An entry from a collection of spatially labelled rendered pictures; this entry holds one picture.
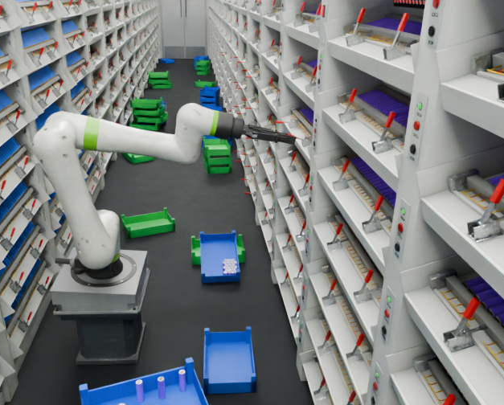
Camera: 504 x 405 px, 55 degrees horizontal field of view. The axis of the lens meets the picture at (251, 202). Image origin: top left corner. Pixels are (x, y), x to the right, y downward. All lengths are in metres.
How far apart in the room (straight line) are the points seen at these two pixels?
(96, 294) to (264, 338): 0.77
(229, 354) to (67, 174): 1.02
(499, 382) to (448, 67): 0.48
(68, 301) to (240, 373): 0.73
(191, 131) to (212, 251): 1.16
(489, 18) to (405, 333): 0.60
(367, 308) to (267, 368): 0.92
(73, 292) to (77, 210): 0.38
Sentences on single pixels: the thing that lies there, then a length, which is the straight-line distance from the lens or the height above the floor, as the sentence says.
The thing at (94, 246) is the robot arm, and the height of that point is 0.61.
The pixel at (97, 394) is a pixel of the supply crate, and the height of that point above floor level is 0.44.
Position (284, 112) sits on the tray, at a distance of 2.24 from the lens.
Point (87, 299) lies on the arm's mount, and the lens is 1.96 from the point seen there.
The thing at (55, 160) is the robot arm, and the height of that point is 0.93.
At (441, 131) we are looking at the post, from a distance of 0.88.
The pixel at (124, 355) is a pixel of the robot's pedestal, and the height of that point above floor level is 0.04.
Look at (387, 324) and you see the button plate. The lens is 1.09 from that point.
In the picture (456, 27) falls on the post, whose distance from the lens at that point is 0.85.
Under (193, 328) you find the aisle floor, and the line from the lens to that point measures 2.31.
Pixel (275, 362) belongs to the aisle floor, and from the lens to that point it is 2.13.
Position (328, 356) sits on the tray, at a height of 0.30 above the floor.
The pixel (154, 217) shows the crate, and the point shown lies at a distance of 3.30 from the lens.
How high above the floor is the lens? 1.42
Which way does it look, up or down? 24 degrees down
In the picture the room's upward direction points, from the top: 1 degrees clockwise
